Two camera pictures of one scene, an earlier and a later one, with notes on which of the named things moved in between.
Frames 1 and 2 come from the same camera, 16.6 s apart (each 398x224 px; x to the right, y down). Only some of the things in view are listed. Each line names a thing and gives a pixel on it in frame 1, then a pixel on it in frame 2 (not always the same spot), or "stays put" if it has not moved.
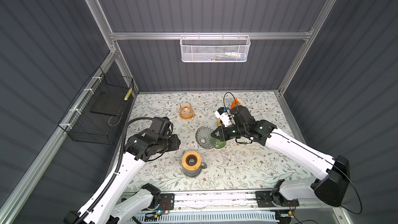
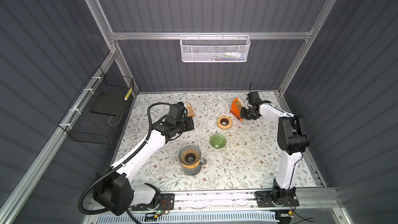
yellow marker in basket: x=128 y=94 stays put
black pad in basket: x=112 y=103 stays put
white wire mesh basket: x=215 y=49 stays put
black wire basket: x=97 y=113 stays put
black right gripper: x=221 y=135 → x=243 y=116
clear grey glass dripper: x=204 y=138 → x=189 y=154
